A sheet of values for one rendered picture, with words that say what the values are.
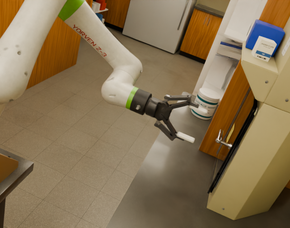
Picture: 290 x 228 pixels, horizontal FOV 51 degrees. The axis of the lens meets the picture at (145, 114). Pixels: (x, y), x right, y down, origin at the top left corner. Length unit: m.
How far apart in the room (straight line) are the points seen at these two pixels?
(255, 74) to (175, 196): 0.55
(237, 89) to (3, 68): 0.93
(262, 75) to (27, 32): 0.68
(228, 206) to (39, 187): 1.56
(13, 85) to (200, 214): 0.78
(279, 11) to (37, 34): 0.88
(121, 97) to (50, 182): 1.43
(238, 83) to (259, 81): 0.40
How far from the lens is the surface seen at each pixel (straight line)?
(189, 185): 1.28
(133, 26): 6.23
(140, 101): 1.13
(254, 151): 1.07
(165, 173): 1.28
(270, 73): 0.97
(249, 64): 0.96
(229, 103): 1.40
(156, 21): 6.07
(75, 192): 2.41
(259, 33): 1.13
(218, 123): 1.44
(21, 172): 1.15
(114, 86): 1.15
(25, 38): 0.90
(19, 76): 0.87
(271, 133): 1.04
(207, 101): 1.76
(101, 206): 2.35
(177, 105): 1.13
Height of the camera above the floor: 1.72
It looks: 29 degrees down
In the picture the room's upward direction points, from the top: 18 degrees clockwise
